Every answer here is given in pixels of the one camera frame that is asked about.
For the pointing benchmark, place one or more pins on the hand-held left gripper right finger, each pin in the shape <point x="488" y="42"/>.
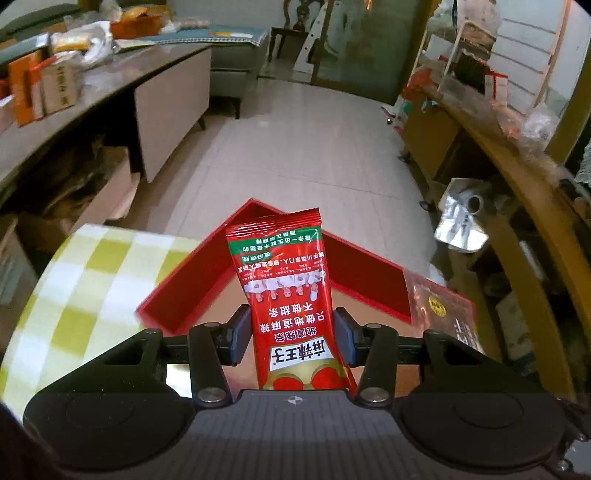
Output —
<point x="345" y="333"/>

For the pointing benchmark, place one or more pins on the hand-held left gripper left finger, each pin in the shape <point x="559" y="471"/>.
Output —
<point x="236" y="334"/>

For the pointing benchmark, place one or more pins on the red cardboard box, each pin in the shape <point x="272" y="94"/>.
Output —
<point x="194" y="286"/>

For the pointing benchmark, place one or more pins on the red spicy snack packet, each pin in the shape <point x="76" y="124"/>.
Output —
<point x="291" y="295"/>

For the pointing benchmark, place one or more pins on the clear packet of dark snacks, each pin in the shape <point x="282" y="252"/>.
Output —
<point x="438" y="309"/>

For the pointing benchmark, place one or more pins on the green checkered tablecloth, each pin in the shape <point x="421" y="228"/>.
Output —
<point x="92" y="286"/>

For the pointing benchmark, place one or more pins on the silver foil bag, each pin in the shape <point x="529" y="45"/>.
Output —
<point x="455" y="217"/>

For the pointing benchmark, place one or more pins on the cardboard boxes under sideboard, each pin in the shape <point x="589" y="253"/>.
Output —
<point x="69" y="203"/>

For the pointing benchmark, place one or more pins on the wooden cabinet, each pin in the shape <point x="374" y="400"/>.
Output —
<point x="503" y="157"/>

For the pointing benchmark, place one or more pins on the grey sofa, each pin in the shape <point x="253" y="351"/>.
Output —
<point x="231" y="60"/>

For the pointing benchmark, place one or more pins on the long grey sideboard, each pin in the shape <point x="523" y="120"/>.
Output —
<point x="115" y="78"/>

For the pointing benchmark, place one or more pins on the dark wooden chair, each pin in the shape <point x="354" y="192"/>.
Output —
<point x="288" y="39"/>

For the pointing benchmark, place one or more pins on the beige carton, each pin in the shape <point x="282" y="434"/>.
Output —
<point x="57" y="87"/>

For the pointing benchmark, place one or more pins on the orange carton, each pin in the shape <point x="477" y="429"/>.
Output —
<point x="25" y="90"/>

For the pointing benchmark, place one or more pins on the white plastic bag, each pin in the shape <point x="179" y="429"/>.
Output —
<point x="92" y="44"/>

